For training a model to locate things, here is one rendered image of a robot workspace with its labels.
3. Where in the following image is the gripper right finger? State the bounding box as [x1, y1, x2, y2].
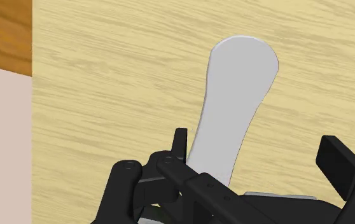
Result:
[315, 134, 355, 224]

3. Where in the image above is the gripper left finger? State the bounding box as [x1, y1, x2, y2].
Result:
[90, 127, 274, 224]

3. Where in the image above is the white flat paddle-shaped utensil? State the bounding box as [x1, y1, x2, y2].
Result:
[186, 34, 280, 188]

